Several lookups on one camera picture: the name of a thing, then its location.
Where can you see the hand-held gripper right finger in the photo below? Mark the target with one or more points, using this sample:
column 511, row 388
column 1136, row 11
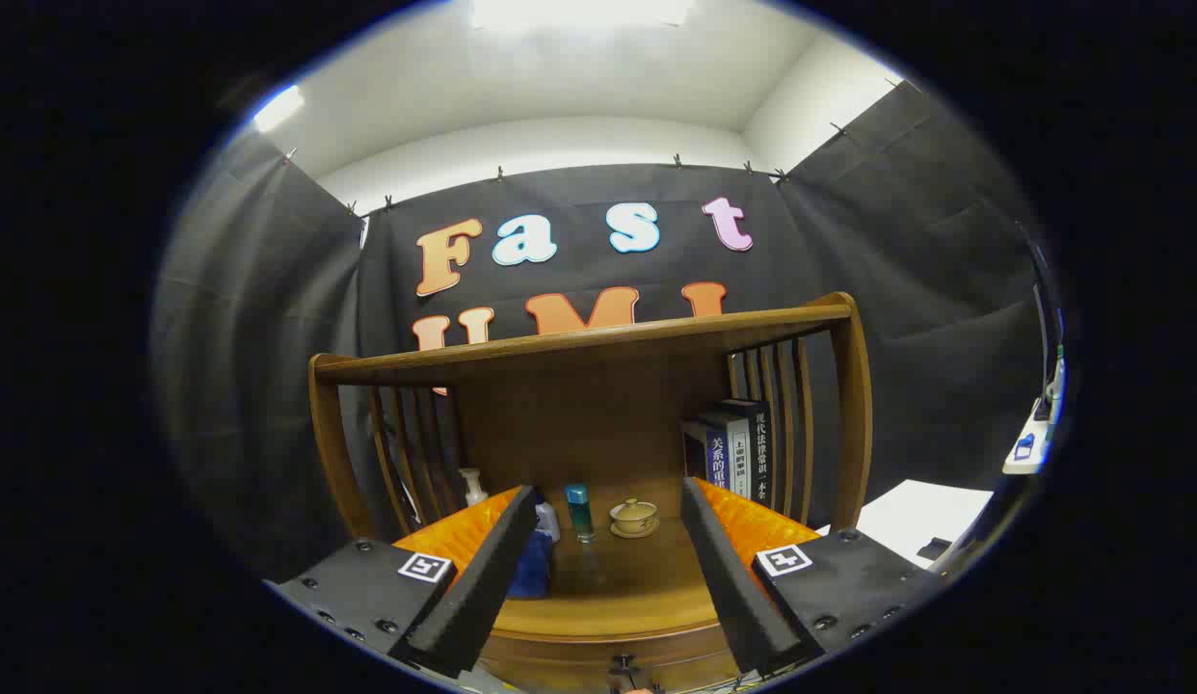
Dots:
column 729, row 588

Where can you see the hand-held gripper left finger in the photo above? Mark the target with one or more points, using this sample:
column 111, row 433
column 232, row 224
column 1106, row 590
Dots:
column 483, row 588

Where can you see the wooden drawer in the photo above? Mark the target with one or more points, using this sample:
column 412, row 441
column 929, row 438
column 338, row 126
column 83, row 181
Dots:
column 560, row 665

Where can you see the wooden slatted cabinet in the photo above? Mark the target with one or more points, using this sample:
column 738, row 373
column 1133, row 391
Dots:
column 579, row 405

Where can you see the blue towel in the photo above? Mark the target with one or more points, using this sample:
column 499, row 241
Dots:
column 533, row 571

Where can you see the white lotion bottle blue cap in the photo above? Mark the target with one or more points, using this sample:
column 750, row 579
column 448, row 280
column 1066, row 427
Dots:
column 548, row 525

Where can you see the white pump bottle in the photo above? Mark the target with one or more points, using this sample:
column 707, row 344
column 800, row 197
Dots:
column 474, row 492

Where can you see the beige lidded teacup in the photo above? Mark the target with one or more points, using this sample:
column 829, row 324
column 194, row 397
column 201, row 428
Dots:
column 634, row 518

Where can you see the teal blue bottle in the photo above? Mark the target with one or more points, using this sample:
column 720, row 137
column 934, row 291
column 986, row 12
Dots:
column 579, row 516

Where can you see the book with pale spine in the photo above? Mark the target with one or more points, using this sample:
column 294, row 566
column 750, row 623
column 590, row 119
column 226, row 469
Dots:
column 739, row 463

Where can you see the book with black spine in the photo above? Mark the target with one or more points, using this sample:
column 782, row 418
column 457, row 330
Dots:
column 760, row 453

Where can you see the white box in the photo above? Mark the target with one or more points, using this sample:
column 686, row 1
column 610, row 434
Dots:
column 926, row 511

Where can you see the white side table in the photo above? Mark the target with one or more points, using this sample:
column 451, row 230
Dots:
column 1030, row 463

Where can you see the small blue object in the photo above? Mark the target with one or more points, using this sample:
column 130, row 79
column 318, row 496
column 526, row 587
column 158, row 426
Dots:
column 1024, row 446

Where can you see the dark monitor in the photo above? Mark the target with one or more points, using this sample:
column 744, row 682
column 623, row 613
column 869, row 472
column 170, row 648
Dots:
column 1042, row 318

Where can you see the ceiling light panel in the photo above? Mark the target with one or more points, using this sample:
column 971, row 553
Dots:
column 579, row 12
column 278, row 108

